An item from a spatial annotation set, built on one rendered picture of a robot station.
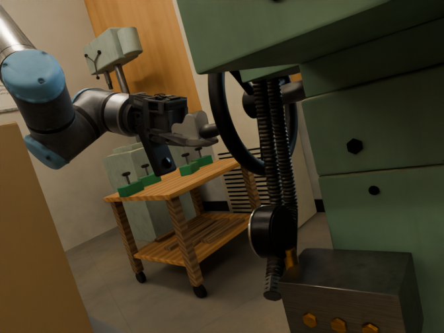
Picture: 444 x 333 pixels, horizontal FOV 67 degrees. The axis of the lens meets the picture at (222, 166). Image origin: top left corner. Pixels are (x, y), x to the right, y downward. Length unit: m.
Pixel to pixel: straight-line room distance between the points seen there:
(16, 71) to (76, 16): 3.09
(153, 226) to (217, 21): 2.38
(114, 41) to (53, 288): 2.28
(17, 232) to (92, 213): 2.90
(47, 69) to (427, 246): 0.60
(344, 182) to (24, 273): 0.40
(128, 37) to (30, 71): 1.95
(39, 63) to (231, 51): 0.48
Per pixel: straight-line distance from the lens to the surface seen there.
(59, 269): 0.52
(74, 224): 3.32
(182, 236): 1.55
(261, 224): 0.38
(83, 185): 3.34
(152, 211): 2.56
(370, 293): 0.35
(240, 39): 0.23
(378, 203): 0.40
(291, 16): 0.21
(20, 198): 0.49
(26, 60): 0.68
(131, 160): 2.49
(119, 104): 0.73
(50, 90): 0.65
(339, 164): 0.39
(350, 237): 0.42
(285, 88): 0.62
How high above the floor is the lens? 0.81
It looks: 9 degrees down
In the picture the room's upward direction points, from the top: 15 degrees counter-clockwise
